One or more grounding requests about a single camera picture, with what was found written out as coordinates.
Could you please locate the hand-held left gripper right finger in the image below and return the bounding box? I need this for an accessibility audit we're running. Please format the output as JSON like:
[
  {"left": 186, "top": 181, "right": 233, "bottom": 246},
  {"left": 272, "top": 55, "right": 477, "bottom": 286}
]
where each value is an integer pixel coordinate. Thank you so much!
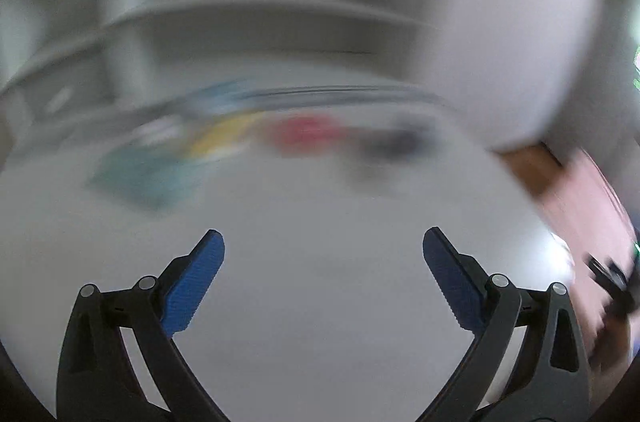
[{"left": 415, "top": 227, "right": 591, "bottom": 422}]

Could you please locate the white blue printed plastic bag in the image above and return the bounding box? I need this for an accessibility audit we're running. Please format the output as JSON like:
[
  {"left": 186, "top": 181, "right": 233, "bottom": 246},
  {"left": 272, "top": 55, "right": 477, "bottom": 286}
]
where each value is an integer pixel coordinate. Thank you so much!
[{"left": 145, "top": 80, "right": 266, "bottom": 128}]

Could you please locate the white desk shelf unit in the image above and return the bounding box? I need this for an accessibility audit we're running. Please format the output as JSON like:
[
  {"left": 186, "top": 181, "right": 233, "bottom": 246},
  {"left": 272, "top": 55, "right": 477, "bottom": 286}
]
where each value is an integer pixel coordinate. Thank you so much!
[{"left": 0, "top": 0, "right": 471, "bottom": 123}]

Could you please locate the pink bedding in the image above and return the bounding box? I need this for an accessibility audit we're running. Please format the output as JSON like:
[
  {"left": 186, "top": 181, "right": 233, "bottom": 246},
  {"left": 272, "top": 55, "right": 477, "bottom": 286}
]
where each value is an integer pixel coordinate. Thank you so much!
[{"left": 530, "top": 147, "right": 640, "bottom": 403}]

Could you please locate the teal packet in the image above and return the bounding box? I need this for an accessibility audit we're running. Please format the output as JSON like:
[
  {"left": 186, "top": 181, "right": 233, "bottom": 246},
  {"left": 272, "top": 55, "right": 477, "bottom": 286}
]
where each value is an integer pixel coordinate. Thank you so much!
[{"left": 87, "top": 142, "right": 201, "bottom": 210}]

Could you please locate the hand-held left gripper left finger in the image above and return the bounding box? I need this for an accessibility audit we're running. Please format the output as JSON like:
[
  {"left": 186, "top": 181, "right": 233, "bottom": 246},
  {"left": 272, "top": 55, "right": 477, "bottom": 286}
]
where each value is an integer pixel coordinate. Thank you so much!
[{"left": 56, "top": 229, "right": 231, "bottom": 422}]

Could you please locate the red plastic bowl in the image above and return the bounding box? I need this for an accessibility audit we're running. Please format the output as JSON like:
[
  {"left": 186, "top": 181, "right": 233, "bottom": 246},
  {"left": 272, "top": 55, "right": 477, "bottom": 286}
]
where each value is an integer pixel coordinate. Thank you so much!
[{"left": 267, "top": 115, "right": 346, "bottom": 158}]

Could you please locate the yellow pink carton box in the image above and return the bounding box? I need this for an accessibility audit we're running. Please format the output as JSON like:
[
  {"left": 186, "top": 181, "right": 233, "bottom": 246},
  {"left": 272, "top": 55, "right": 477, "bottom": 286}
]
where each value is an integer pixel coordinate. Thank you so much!
[{"left": 187, "top": 115, "right": 261, "bottom": 163}]

